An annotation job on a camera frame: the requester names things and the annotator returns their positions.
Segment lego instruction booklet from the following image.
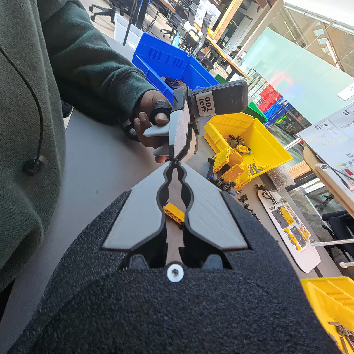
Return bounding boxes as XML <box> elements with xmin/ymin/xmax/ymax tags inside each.
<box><xmin>268</xmin><ymin>203</ymin><xmax>311</xmax><ymax>253</ymax></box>

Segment person in green sweatshirt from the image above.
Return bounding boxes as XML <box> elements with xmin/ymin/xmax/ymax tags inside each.
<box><xmin>0</xmin><ymin>0</ymin><xmax>67</xmax><ymax>291</ymax></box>

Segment white book stand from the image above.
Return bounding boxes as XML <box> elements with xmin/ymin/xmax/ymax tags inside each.
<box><xmin>303</xmin><ymin>144</ymin><xmax>354</xmax><ymax>269</ymax></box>

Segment yellow lego panel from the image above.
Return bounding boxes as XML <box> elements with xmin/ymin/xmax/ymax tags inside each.
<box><xmin>162</xmin><ymin>202</ymin><xmax>186</xmax><ymax>230</ymax></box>

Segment open instruction manual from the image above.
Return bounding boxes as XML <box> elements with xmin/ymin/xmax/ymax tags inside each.
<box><xmin>297</xmin><ymin>102</ymin><xmax>354</xmax><ymax>191</ymax></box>

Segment wooden post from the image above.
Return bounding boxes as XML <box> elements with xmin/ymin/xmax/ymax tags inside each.
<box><xmin>287</xmin><ymin>160</ymin><xmax>313</xmax><ymax>180</ymax></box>

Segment heap of mixed lego pieces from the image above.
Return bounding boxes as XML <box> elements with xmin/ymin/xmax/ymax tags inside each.
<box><xmin>328</xmin><ymin>321</ymin><xmax>354</xmax><ymax>354</ymax></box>

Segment pile of small lego pins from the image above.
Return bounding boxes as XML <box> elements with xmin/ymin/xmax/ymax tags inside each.
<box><xmin>238</xmin><ymin>194</ymin><xmax>262</xmax><ymax>222</ymax></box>

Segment stack of coloured crates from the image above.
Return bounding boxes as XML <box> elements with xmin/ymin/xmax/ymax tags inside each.
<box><xmin>247</xmin><ymin>77</ymin><xmax>294</xmax><ymax>128</ymax></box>

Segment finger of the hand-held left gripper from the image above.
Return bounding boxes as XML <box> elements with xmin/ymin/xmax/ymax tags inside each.
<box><xmin>168</xmin><ymin>106</ymin><xmax>191</xmax><ymax>161</ymax></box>
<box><xmin>178</xmin><ymin>135</ymin><xmax>199</xmax><ymax>163</ymax></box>

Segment person's left hand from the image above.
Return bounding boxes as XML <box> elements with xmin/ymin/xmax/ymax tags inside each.
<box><xmin>133</xmin><ymin>90</ymin><xmax>173</xmax><ymax>164</ymax></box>

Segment blue plastic crate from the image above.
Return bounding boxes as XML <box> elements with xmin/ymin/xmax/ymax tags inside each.
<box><xmin>132</xmin><ymin>32</ymin><xmax>222</xmax><ymax>104</ymax></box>

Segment translucent white tub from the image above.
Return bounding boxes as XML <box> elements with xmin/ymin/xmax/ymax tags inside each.
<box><xmin>113</xmin><ymin>14</ymin><xmax>144</xmax><ymax>50</ymax></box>

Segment black office chair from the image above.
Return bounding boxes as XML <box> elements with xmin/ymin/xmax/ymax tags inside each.
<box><xmin>322</xmin><ymin>210</ymin><xmax>354</xmax><ymax>260</ymax></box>
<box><xmin>89</xmin><ymin>0</ymin><xmax>117</xmax><ymax>24</ymax></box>

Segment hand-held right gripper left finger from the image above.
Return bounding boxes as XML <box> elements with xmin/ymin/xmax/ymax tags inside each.
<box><xmin>102</xmin><ymin>161</ymin><xmax>171</xmax><ymax>268</ymax></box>

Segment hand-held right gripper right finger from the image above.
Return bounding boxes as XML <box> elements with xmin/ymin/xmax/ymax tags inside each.
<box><xmin>177</xmin><ymin>162</ymin><xmax>248</xmax><ymax>268</ymax></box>

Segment black cable with plug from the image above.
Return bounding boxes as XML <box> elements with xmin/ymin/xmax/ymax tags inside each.
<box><xmin>254</xmin><ymin>183</ymin><xmax>278</xmax><ymax>205</ymax></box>

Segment yellow plastic storage bin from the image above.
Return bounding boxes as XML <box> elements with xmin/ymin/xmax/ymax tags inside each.
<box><xmin>203</xmin><ymin>113</ymin><xmax>293</xmax><ymax>177</ymax></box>
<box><xmin>300</xmin><ymin>277</ymin><xmax>354</xmax><ymax>354</ymax></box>

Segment silver foil bag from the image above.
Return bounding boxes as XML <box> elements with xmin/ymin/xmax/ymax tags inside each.
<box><xmin>267</xmin><ymin>165</ymin><xmax>296</xmax><ymax>191</ymax></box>

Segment large yellow black lego model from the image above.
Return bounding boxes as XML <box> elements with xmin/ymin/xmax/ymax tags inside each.
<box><xmin>207</xmin><ymin>147</ymin><xmax>253</xmax><ymax>197</ymax></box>

